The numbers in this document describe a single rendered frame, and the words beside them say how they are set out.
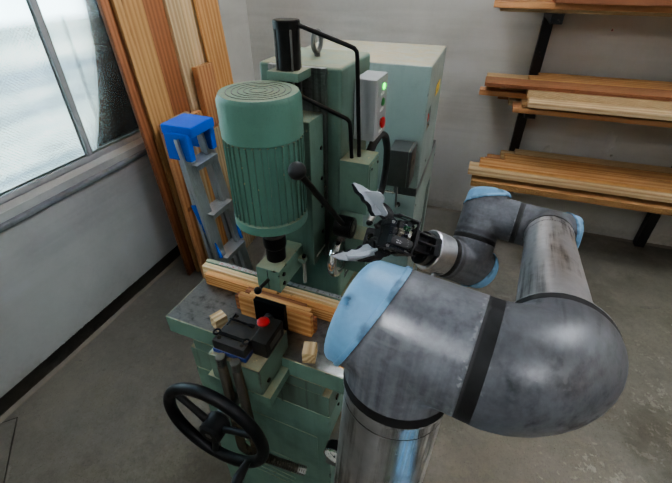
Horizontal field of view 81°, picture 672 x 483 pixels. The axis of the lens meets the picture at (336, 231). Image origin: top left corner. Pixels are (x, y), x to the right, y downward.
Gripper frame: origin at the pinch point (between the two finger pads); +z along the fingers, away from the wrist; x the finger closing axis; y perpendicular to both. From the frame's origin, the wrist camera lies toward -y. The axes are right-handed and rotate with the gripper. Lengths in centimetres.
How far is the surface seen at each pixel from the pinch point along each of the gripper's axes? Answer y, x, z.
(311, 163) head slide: -18.3, -14.7, 3.5
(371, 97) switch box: -15.0, -36.0, -5.5
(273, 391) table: -24.3, 39.8, -5.8
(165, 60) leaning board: -159, -86, 59
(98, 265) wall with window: -179, 30, 55
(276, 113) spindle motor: -1.8, -15.3, 17.8
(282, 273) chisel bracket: -29.0, 12.2, -0.8
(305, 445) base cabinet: -45, 59, -28
